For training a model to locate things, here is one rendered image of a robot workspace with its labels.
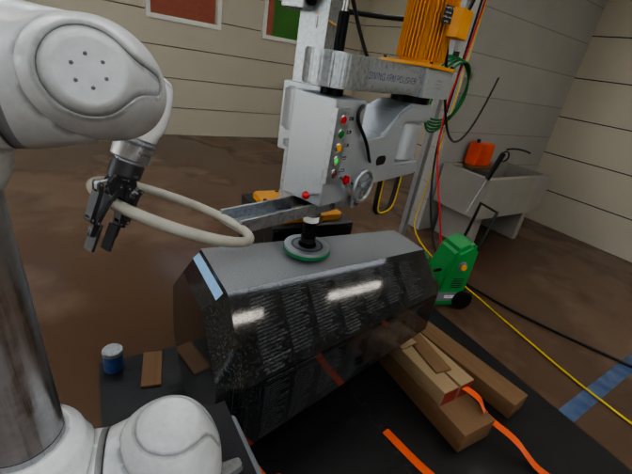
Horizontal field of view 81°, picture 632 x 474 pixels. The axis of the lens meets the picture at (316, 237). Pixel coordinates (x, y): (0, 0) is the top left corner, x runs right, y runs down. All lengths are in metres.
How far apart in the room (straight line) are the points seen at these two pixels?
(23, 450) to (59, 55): 0.50
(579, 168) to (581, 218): 0.68
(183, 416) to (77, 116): 0.50
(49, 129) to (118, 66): 0.09
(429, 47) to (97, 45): 1.76
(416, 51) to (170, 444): 1.82
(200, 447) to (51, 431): 0.21
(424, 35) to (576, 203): 4.66
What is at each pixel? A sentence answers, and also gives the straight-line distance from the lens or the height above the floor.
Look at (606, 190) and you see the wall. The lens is 6.20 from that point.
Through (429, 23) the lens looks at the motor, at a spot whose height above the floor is 1.92.
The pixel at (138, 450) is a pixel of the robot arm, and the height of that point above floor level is 1.13.
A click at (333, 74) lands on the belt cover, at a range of 1.43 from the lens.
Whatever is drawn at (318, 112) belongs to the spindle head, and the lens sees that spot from 1.46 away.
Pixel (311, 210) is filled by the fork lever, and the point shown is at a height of 1.14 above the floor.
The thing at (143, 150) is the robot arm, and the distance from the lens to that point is 0.98.
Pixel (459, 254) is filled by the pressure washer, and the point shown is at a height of 0.50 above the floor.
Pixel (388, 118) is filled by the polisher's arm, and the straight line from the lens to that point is 1.84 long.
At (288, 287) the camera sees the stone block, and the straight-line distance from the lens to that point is 1.56.
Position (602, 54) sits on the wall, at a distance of 6.40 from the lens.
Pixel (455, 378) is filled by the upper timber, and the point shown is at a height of 0.25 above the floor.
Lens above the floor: 1.70
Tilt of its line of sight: 25 degrees down
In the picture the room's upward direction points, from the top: 10 degrees clockwise
